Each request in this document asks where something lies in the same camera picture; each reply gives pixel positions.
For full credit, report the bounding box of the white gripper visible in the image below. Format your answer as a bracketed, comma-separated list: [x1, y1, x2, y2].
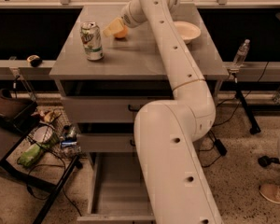
[103, 0, 147, 36]

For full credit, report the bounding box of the orange fruit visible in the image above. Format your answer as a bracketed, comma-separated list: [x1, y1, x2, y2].
[113, 26, 128, 39]

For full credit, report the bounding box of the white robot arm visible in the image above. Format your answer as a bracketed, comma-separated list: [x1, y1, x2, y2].
[112, 0, 223, 224]

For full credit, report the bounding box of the grey drawer cabinet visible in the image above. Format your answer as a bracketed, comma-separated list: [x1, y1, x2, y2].
[49, 3, 230, 161]

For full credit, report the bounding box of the grey top drawer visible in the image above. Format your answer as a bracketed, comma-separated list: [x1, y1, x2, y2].
[60, 80, 222, 123]

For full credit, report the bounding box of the grey open bottom drawer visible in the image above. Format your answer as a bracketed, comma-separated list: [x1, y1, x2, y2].
[77, 153, 156, 224]

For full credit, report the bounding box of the green white soda can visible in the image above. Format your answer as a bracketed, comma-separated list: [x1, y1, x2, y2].
[80, 21, 104, 61]

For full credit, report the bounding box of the white ceramic bowl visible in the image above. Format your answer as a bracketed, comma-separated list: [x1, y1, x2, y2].
[175, 21, 201, 44]

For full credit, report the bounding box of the small black round device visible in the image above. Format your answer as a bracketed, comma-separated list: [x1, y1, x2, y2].
[27, 55, 42, 67]

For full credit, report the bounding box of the clear plastic water bottle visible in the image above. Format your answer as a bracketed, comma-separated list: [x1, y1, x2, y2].
[232, 39, 250, 68]

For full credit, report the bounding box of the black side table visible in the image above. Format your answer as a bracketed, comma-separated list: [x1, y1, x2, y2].
[0, 89, 82, 224]

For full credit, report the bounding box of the green chip bag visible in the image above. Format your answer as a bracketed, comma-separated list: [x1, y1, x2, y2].
[17, 143, 44, 168]

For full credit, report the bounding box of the black tripod stand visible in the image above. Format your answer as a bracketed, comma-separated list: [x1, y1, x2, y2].
[231, 72, 261, 134]

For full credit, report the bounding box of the black caster wheel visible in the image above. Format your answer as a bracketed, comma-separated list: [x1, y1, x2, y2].
[258, 156, 280, 168]

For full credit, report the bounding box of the tan sneaker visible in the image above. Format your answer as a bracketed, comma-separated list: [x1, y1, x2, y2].
[259, 184, 280, 204]

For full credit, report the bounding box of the wire basket of snacks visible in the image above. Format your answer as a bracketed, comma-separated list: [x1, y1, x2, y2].
[29, 108, 81, 159]

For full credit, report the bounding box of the black power adapter with cable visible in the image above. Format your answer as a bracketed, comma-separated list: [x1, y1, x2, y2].
[199, 59, 272, 169]

